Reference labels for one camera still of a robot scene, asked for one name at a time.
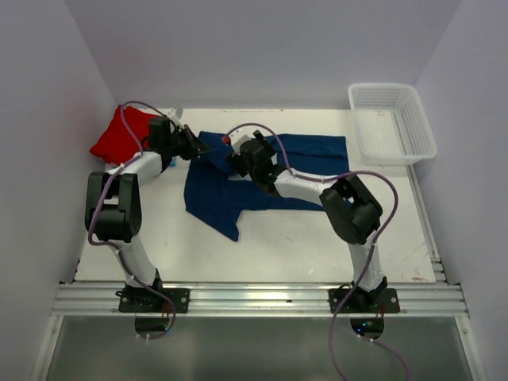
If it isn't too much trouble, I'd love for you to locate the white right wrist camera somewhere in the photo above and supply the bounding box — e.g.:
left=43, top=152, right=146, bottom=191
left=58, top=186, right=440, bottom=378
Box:
left=227, top=129, right=252, bottom=155

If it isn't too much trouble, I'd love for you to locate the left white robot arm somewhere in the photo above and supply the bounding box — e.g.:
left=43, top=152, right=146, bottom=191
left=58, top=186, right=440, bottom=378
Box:
left=85, top=116, right=211, bottom=312

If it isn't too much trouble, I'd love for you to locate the aluminium front rail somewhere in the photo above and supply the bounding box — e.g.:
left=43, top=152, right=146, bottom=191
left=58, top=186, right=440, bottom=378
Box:
left=51, top=282, right=468, bottom=318

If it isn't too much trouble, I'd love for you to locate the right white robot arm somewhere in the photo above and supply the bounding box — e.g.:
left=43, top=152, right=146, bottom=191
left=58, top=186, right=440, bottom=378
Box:
left=222, top=131, right=387, bottom=312

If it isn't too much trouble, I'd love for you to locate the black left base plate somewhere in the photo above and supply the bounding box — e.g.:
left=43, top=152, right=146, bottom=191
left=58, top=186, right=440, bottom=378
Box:
left=115, top=287, right=191, bottom=314

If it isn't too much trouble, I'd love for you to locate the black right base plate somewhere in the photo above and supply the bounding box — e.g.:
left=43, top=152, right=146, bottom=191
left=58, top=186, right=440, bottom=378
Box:
left=328, top=287, right=401, bottom=314

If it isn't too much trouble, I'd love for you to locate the red folded t shirt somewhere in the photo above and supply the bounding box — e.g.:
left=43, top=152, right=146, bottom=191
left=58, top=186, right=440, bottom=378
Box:
left=89, top=106, right=153, bottom=165

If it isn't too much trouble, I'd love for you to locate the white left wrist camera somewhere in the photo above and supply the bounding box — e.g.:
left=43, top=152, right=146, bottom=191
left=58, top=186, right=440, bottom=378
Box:
left=167, top=107, right=183, bottom=123

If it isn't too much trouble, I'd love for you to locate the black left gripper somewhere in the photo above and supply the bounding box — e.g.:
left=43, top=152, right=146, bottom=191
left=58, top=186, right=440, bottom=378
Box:
left=165, top=124, right=210, bottom=160

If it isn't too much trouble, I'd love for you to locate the white plastic basket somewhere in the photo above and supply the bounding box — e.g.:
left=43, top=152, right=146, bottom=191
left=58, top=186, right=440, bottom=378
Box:
left=348, top=83, right=437, bottom=166

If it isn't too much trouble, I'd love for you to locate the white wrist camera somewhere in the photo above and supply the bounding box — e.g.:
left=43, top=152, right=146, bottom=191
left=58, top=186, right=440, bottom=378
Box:
left=167, top=107, right=183, bottom=123
left=227, top=129, right=252, bottom=155

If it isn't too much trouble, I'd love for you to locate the dark blue t shirt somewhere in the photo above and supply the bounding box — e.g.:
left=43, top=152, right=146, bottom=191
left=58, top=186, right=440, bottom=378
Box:
left=183, top=131, right=349, bottom=241

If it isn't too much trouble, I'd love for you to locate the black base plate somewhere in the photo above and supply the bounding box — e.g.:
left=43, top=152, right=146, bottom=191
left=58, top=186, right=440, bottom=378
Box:
left=115, top=287, right=191, bottom=314
left=328, top=287, right=401, bottom=314

